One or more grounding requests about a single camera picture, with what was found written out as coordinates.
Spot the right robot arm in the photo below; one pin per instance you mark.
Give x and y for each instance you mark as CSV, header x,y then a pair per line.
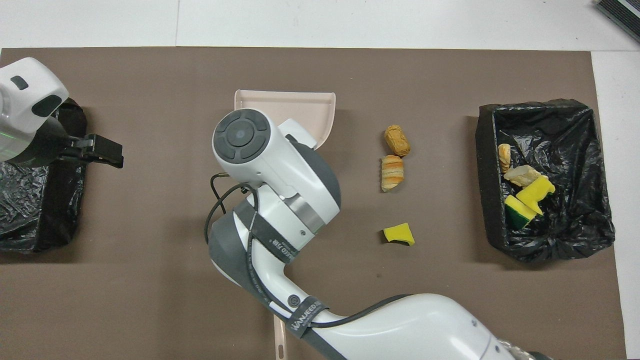
x,y
280,165

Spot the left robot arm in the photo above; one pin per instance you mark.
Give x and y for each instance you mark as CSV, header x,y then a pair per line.
x,y
30,85

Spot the bin with black bag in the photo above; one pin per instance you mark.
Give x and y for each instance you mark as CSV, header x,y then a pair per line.
x,y
30,210
570,150

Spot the beige plastic dustpan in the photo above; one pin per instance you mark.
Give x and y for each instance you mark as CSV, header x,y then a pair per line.
x,y
295,112

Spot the striped bread roll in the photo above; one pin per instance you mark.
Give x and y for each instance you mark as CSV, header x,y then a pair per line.
x,y
392,173

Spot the brown bread roll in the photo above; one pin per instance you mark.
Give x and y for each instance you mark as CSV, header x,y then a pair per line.
x,y
397,140

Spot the yellow sponge piece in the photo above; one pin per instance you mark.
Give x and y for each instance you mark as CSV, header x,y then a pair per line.
x,y
399,233

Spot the small bread piece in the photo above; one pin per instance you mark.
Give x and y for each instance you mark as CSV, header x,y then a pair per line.
x,y
504,156

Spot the green and yellow sponge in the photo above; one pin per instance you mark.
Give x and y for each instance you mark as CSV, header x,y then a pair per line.
x,y
518,214

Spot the pale bread chunk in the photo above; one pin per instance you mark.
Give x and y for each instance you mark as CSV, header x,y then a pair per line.
x,y
521,175

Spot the yellow sponge block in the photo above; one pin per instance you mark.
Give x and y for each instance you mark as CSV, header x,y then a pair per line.
x,y
536,191

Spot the black stand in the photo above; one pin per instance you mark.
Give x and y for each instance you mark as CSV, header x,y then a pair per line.
x,y
622,14

